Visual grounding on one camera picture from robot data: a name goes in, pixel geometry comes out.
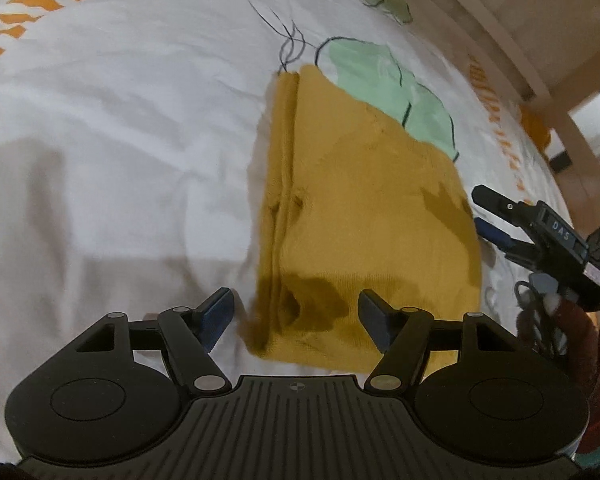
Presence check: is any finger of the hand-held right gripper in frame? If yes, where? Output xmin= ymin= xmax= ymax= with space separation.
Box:
xmin=473 ymin=217 xmax=537 ymax=263
xmin=471 ymin=185 xmax=530 ymax=228

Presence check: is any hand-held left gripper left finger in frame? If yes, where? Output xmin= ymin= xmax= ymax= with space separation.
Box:
xmin=74 ymin=287 xmax=237 ymax=394

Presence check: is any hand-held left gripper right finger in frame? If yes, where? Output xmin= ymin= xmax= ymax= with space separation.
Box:
xmin=357 ymin=289 xmax=507 ymax=394

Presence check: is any mustard yellow knit garment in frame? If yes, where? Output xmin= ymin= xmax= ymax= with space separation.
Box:
xmin=239 ymin=64 xmax=483 ymax=382

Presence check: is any person's right forearm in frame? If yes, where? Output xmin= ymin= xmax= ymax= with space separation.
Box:
xmin=543 ymin=294 xmax=600 ymax=480

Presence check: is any small yellow cloth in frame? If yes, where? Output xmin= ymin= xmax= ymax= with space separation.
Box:
xmin=522 ymin=108 xmax=552 ymax=151

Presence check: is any white printed bedsheet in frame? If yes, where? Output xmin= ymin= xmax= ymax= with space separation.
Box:
xmin=0 ymin=0 xmax=600 ymax=456

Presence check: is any grey cable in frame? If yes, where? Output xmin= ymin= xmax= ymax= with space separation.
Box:
xmin=514 ymin=271 xmax=569 ymax=359

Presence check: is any wooden bed frame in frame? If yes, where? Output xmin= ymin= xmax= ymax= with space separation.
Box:
xmin=325 ymin=0 xmax=600 ymax=176

